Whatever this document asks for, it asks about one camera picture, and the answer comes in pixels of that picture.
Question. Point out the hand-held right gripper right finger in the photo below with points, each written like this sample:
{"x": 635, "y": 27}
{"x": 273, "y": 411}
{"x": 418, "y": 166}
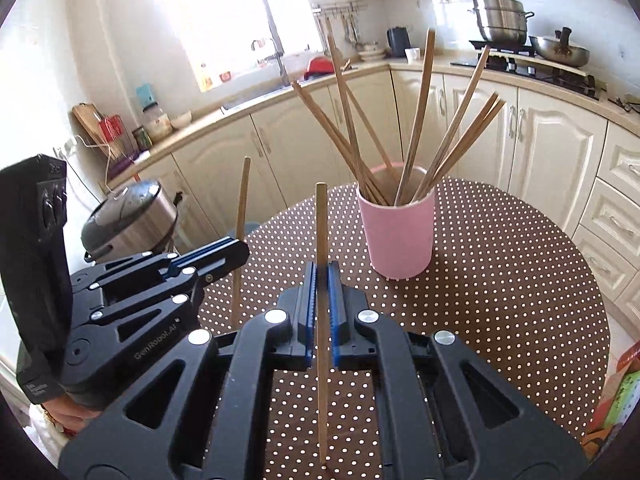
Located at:
{"x": 336, "y": 310}

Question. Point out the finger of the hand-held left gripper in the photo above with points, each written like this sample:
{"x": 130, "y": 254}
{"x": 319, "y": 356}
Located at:
{"x": 220, "y": 250}
{"x": 225, "y": 267}

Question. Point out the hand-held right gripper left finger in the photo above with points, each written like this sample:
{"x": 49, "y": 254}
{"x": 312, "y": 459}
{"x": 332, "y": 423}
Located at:
{"x": 310, "y": 310}

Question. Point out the wooden chopstick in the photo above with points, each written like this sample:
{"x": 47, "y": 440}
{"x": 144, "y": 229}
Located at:
{"x": 243, "y": 200}
{"x": 321, "y": 225}

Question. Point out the pink cup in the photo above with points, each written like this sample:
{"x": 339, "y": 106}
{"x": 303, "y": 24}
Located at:
{"x": 395, "y": 235}

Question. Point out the bunch of wooden chopsticks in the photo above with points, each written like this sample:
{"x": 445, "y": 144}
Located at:
{"x": 416, "y": 120}

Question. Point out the person's left hand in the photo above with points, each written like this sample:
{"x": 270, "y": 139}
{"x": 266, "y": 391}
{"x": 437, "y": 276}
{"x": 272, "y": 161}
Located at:
{"x": 65, "y": 415}

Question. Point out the grey waste bin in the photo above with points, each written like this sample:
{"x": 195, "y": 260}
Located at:
{"x": 252, "y": 227}

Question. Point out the silver rice cooker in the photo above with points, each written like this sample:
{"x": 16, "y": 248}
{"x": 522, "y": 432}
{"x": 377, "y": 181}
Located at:
{"x": 130, "y": 220}

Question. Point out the small white bowl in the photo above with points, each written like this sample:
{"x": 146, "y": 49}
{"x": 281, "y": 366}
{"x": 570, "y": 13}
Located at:
{"x": 181, "y": 120}

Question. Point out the small dark jar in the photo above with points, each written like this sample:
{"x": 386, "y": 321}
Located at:
{"x": 141, "y": 139}

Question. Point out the large jar with beige contents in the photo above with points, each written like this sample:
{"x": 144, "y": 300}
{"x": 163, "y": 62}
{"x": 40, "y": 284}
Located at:
{"x": 157, "y": 125}

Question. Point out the wooden cutting board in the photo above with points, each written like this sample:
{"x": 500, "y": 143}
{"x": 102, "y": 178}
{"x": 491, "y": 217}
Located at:
{"x": 87, "y": 122}

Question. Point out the red utensil holder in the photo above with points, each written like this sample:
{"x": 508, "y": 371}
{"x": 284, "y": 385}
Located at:
{"x": 112, "y": 130}

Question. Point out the steel kitchen sink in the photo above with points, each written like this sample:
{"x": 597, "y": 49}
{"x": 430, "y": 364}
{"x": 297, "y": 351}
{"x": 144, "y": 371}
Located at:
{"x": 260, "y": 96}

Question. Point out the brown polka-dot tablecloth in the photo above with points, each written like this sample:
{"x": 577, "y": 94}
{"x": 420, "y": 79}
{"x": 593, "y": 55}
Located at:
{"x": 500, "y": 285}

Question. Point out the steel kitchen faucet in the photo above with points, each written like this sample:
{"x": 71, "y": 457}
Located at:
{"x": 277, "y": 60}

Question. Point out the red bowl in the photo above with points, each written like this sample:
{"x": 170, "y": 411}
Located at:
{"x": 320, "y": 66}

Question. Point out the stack of white dishes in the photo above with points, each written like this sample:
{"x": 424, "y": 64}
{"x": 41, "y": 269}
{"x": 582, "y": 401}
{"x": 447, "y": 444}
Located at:
{"x": 371, "y": 52}

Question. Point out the hanging steel spatula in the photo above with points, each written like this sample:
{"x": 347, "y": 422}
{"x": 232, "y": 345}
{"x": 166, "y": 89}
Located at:
{"x": 352, "y": 30}

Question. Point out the white mug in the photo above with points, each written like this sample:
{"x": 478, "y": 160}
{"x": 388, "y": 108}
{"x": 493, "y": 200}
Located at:
{"x": 412, "y": 55}

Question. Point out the black electric kettle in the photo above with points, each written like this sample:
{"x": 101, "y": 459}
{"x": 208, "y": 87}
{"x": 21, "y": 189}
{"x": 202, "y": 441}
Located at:
{"x": 398, "y": 42}

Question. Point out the cream base cabinets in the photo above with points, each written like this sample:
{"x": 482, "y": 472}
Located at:
{"x": 550, "y": 135}

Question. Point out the colourful cardboard box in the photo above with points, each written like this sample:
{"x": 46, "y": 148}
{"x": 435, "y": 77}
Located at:
{"x": 620, "y": 400}

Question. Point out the black induction cooker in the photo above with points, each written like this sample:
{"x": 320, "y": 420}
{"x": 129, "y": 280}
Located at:
{"x": 500, "y": 49}

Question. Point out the black gas stove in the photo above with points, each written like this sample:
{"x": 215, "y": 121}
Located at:
{"x": 550, "y": 77}

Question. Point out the steel steamer pot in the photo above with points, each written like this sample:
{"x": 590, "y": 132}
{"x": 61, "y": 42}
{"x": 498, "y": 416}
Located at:
{"x": 500, "y": 17}

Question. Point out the white wall outlet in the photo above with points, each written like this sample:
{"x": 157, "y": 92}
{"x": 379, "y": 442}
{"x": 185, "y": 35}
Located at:
{"x": 67, "y": 150}

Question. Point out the steel utensil rail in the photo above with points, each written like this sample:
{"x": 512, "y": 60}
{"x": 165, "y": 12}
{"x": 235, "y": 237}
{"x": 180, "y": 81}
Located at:
{"x": 340, "y": 7}

